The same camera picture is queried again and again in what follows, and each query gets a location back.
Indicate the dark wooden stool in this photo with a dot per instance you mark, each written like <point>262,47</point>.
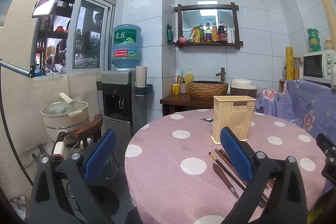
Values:
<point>91,130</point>

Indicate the woven basket sink basin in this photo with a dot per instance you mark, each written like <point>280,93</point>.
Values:
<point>206,90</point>

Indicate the black gold-banded chopstick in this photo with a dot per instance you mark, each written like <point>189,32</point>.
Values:
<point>228,174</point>

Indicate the beige plastic utensil holder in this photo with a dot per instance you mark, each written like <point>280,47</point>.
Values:
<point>234,112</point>

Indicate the wooden framed mirror shelf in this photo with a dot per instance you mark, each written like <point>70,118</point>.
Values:
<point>208,25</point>

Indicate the green stacked containers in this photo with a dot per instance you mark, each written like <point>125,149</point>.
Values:
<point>314,40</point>

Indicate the white microwave oven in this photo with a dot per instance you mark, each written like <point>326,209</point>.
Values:
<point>317,66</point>

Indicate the smartphone on mount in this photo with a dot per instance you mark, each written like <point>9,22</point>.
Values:
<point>44,8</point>

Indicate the yellow rolled mat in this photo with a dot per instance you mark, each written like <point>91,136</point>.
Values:
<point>289,63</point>

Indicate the tall beige rolled mat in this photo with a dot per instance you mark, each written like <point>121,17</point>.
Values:
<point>332,20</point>

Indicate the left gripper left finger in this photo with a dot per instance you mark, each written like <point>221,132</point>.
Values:
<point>49,202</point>

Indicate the grey water dispenser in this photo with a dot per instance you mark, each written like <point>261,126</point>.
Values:
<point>125,111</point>

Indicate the cream cooking pot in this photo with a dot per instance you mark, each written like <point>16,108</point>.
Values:
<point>65,116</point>

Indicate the pink polka dot tablecloth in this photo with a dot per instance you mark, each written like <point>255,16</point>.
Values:
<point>169,165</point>

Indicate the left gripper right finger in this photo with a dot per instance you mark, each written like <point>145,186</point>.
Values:
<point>287,200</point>

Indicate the dark wooden side table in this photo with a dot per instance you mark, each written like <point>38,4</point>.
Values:
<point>183,102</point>

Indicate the bronze faucet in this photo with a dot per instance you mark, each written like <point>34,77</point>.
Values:
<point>221,74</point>

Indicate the wooden handled metal spoon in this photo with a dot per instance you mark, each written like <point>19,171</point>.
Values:
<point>224,179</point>

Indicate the blue water jug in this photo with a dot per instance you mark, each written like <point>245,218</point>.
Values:
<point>126,46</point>

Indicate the yellow soap bottle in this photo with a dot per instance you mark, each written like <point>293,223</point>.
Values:
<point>189,77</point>

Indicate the purple floral cloth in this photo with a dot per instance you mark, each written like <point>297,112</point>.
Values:
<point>308,105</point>

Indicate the yellow mug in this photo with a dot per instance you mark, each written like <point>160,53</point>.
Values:
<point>176,89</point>

